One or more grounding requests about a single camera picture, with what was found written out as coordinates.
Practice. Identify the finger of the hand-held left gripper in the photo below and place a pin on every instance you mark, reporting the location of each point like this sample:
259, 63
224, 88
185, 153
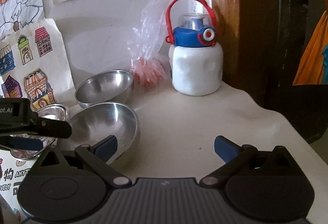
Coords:
23, 143
53, 129

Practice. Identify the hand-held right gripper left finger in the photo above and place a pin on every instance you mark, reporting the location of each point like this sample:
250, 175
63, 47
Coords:
107, 148

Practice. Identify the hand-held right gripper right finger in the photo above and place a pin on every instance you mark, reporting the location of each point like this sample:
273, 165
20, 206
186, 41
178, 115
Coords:
225, 148

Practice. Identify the stainless steel bowl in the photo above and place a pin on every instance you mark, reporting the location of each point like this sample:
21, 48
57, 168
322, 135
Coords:
107, 88
110, 124

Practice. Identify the white printed tablecloth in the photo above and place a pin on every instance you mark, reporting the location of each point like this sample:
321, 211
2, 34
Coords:
194, 116

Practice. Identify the colourful houses drawing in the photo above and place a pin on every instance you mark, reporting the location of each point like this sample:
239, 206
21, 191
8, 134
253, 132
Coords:
33, 65

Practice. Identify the white bottle with blue lid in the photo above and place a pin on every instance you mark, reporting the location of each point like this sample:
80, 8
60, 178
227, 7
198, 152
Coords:
196, 70

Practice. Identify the clear plastic bag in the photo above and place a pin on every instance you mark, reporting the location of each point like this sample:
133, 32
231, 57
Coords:
153, 42

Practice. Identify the wooden door frame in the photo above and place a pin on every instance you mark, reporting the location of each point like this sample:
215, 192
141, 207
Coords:
238, 21

